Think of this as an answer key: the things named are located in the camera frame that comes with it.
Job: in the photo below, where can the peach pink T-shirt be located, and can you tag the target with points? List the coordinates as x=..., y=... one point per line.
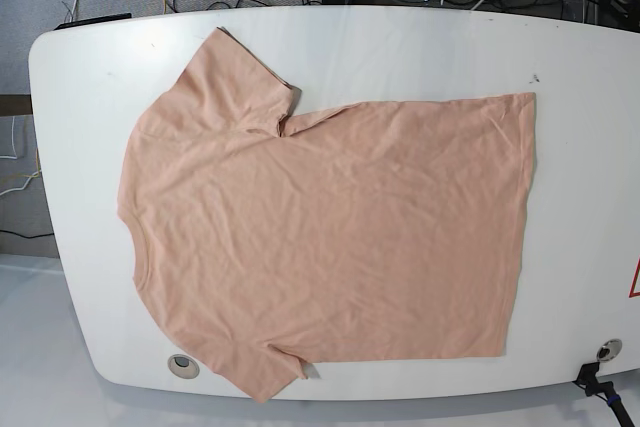
x=265, y=240

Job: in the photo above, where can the silver left table grommet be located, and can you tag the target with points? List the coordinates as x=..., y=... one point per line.
x=183, y=366

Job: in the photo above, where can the red triangle warning sticker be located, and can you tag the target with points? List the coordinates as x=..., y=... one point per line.
x=634, y=290

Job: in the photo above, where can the black flat bar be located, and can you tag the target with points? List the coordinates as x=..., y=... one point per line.
x=93, y=21

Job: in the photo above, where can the silver table grommet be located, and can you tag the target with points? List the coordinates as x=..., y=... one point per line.
x=183, y=366
x=609, y=350

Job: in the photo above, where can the silver right table grommet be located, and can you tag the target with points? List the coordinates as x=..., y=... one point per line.
x=609, y=350

